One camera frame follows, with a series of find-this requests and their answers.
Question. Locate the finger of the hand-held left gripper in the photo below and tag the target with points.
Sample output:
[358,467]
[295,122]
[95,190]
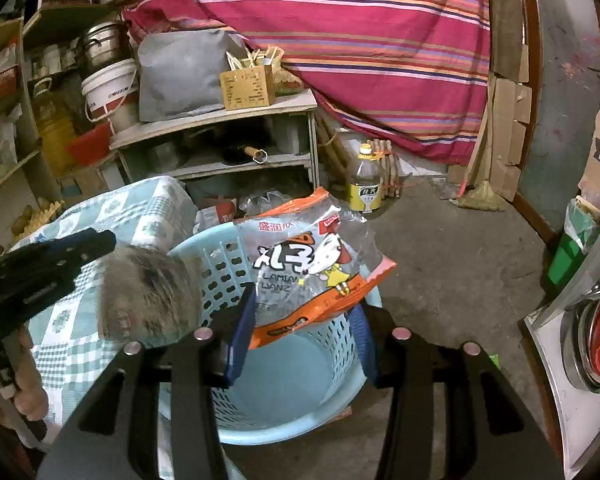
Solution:
[35,297]
[55,257]

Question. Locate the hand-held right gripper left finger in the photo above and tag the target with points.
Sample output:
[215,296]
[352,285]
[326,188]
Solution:
[242,342]

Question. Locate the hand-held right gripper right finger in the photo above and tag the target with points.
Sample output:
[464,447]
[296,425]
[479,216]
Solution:
[366,347]

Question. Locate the light blue plastic basket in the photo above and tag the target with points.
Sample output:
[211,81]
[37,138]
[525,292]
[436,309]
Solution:
[290,375]

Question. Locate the orange clear noodle packet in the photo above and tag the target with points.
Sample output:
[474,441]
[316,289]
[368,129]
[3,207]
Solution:
[300,270]

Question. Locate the grey furry object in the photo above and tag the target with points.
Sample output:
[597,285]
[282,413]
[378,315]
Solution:
[150,300]

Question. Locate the person's left hand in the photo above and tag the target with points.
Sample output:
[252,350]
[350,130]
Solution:
[30,385]

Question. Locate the yellow egg tray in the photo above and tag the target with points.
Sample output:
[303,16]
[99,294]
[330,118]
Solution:
[40,217]

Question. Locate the wooden shelf rack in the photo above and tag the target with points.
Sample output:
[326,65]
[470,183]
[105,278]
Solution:
[30,170]

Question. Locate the cardboard box with blue print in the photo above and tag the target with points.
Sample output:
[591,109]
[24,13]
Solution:
[82,182]

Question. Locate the green checked tablecloth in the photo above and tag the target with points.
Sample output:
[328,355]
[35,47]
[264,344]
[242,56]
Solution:
[130,210]

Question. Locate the yellow oil jug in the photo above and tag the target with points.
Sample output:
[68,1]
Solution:
[55,130]

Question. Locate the red plastic basin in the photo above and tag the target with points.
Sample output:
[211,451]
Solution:
[90,144]

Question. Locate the red carton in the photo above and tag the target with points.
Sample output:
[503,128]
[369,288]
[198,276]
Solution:
[220,210]

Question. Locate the clear plastic bag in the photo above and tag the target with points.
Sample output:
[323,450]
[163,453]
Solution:
[265,202]

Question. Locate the row of small jars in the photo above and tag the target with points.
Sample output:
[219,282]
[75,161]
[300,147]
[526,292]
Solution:
[52,60]

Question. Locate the oil bottle with yellow label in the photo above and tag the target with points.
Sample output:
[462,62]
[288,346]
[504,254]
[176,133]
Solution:
[366,185]

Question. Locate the white plastic bucket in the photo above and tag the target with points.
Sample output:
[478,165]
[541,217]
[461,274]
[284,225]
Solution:
[111,92]

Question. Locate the tied bundle of sticks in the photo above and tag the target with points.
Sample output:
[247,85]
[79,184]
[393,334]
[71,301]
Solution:
[387,165]

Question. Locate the metal cooking pot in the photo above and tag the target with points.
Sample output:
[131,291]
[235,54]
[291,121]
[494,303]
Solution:
[102,45]

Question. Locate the bamboo poles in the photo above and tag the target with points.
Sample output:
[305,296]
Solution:
[330,150]

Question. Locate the steel gas stove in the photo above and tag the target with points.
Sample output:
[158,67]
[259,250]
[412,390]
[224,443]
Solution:
[565,390]

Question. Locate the white low shelf unit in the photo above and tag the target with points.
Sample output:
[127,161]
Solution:
[205,120]

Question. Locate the grey fabric bag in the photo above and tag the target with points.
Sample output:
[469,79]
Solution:
[185,75]

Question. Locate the green bin with bag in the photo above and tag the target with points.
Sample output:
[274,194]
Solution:
[570,250]

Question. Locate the wooden utensil box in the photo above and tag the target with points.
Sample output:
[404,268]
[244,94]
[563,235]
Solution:
[245,87]

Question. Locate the flattened cardboard pieces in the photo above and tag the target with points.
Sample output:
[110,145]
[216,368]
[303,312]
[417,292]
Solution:
[505,125]

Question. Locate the bundle of chopsticks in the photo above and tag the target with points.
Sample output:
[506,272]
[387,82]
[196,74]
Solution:
[260,57]

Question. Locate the red striped cloth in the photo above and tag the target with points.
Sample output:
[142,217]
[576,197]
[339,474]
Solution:
[355,35]

